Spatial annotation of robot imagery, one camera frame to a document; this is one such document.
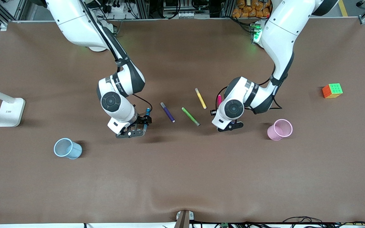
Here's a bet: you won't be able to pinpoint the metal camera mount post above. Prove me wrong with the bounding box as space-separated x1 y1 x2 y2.
174 210 195 228

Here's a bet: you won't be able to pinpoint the green marker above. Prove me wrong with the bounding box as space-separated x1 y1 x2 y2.
182 107 200 126

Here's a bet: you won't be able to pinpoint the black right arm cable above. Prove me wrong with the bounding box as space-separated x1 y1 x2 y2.
78 0 153 113

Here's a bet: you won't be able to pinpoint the colourful puzzle cube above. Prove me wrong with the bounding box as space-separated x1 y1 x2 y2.
322 83 343 99

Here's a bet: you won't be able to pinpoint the blue marker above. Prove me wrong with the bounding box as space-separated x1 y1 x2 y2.
143 108 150 132

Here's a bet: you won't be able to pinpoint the purple marker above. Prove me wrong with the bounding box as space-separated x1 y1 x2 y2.
160 102 176 123

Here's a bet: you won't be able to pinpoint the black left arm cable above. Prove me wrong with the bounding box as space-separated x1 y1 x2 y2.
216 63 284 111

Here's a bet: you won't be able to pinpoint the white power strip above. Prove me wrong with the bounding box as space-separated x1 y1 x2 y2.
102 0 127 14

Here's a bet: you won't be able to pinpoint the yellow marker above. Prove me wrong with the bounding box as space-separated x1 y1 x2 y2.
195 88 207 110

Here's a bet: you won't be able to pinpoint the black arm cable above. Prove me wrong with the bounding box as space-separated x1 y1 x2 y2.
78 0 153 113
216 63 284 111

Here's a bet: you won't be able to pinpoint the light blue mesh cup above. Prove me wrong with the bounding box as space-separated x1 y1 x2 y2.
54 138 83 160

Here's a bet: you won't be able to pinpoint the white lamp stand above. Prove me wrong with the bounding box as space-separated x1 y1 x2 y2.
0 83 26 127

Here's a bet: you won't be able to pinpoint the white terminal block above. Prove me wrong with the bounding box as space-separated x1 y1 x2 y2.
176 11 202 18

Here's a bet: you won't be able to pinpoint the pink mesh cup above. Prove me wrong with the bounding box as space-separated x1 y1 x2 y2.
267 119 293 141

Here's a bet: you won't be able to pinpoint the orange snack bags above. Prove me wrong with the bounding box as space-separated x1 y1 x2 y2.
232 0 273 18

